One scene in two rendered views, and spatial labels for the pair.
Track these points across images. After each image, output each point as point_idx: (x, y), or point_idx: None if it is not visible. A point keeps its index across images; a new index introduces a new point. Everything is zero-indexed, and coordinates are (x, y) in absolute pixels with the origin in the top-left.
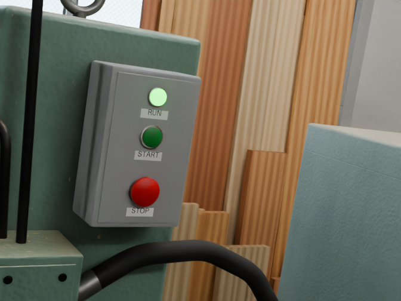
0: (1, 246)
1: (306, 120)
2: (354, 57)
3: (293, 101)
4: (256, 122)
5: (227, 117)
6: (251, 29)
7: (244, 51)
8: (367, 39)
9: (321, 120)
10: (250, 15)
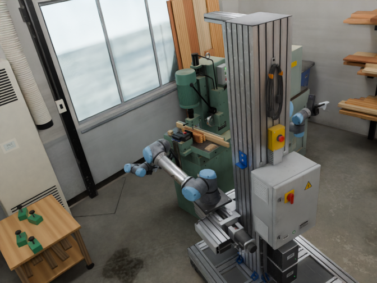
0: (216, 90)
1: (215, 36)
2: (220, 9)
3: (210, 32)
4: (203, 42)
5: (196, 44)
6: (196, 18)
7: (196, 25)
8: (222, 4)
9: (218, 35)
10: (194, 15)
